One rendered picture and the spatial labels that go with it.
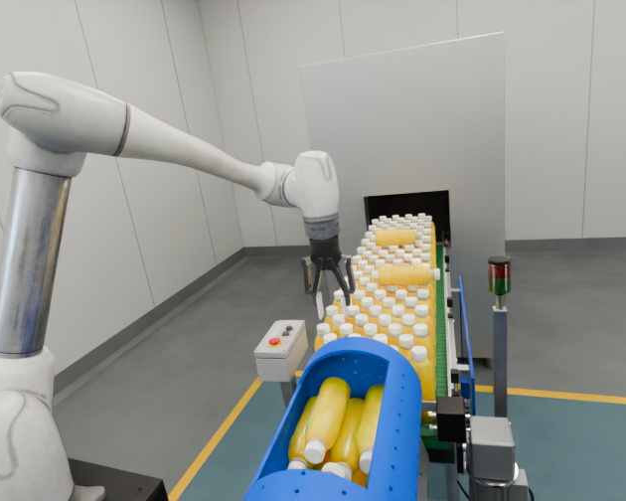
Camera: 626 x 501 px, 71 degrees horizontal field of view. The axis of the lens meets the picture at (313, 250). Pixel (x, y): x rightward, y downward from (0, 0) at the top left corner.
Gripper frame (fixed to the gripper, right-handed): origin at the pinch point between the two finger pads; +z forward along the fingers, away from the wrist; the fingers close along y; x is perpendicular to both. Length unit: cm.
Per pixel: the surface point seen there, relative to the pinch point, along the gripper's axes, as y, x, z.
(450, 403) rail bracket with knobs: 29.4, -7.7, 23.1
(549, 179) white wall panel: 136, 386, 47
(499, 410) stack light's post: 44, 24, 49
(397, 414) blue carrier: 19.8, -35.8, 4.8
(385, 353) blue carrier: 16.0, -19.9, 1.6
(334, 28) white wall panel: -70, 402, -130
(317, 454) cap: 4.7, -41.2, 10.8
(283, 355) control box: -15.8, -1.8, 14.2
